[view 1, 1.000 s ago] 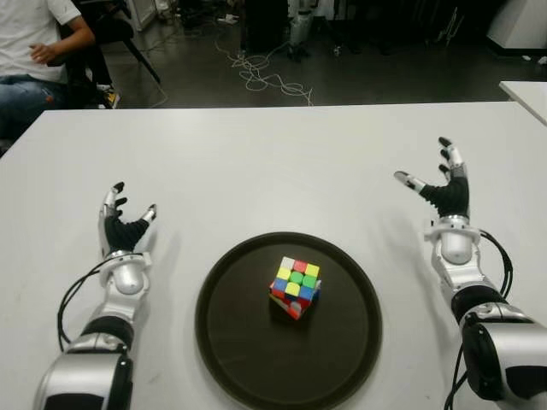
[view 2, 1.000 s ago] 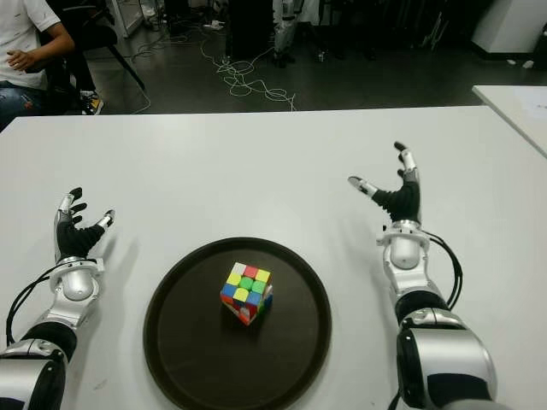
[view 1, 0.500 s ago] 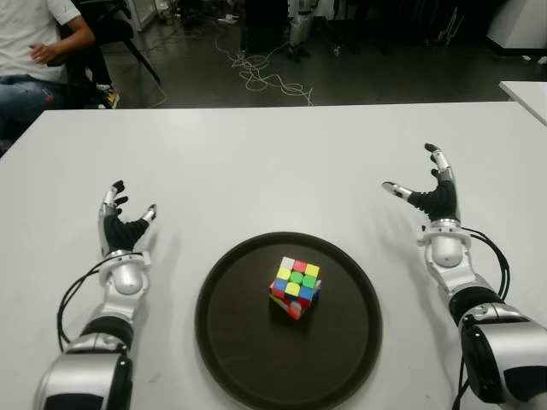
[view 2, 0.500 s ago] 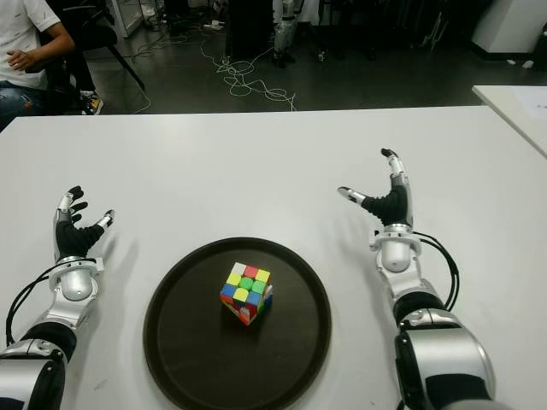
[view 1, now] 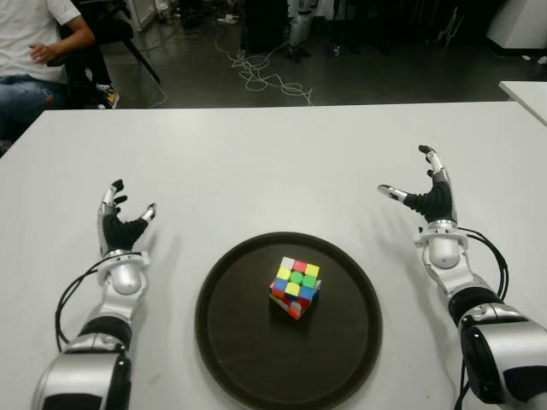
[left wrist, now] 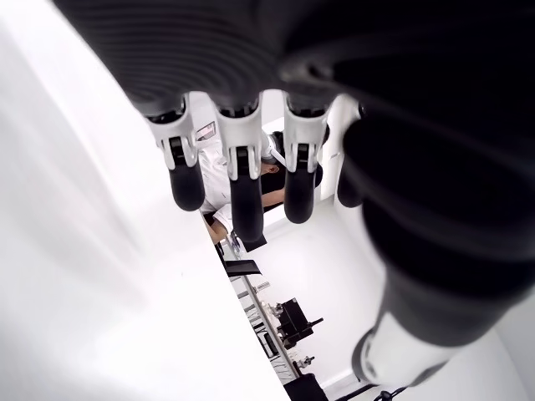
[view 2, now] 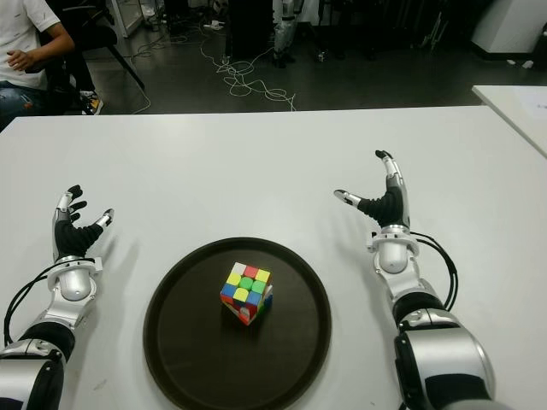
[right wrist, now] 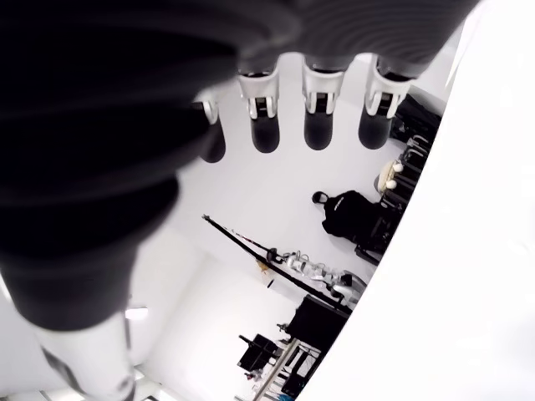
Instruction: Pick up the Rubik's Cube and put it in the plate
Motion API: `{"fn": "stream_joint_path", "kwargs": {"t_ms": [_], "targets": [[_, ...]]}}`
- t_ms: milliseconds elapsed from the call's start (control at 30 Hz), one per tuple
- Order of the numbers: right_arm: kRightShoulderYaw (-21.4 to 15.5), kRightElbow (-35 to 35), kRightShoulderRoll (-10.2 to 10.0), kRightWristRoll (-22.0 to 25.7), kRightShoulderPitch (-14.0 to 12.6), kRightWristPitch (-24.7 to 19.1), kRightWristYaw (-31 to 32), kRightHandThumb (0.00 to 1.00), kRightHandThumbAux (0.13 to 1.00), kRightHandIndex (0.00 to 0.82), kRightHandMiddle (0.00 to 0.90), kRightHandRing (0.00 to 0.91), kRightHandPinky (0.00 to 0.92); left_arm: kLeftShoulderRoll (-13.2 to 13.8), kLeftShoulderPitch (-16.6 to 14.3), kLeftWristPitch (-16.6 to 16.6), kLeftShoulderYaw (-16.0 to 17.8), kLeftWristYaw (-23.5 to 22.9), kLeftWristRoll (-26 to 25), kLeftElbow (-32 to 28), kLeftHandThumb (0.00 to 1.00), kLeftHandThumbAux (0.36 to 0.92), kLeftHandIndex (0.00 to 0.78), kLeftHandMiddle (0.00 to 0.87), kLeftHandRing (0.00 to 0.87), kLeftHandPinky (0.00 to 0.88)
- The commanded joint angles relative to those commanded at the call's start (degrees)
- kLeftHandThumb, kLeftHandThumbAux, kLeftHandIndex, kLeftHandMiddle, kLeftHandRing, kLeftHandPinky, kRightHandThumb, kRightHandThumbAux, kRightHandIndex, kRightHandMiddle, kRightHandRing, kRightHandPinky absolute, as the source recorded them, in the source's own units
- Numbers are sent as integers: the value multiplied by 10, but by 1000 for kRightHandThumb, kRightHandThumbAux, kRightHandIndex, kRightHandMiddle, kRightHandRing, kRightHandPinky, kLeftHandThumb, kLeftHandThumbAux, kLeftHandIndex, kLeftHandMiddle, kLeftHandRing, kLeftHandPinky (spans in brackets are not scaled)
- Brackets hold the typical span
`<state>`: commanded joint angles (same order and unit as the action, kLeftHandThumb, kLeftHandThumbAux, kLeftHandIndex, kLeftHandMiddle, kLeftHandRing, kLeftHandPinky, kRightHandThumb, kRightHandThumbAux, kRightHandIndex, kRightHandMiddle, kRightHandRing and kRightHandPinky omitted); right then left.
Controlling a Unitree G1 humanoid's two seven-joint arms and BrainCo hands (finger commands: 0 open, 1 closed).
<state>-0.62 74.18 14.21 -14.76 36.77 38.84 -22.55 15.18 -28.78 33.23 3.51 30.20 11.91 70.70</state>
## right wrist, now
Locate silver humanoid robot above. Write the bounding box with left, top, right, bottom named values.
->
left=282, top=249, right=369, bottom=304

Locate long black pole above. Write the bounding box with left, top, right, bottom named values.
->
left=202, top=215, right=352, bottom=314

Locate person in black clothes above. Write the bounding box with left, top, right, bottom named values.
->
left=312, top=190, right=398, bottom=250

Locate black box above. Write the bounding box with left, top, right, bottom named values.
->
left=287, top=294, right=353, bottom=350

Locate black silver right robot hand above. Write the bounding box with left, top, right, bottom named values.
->
left=0, top=0, right=482, bottom=401

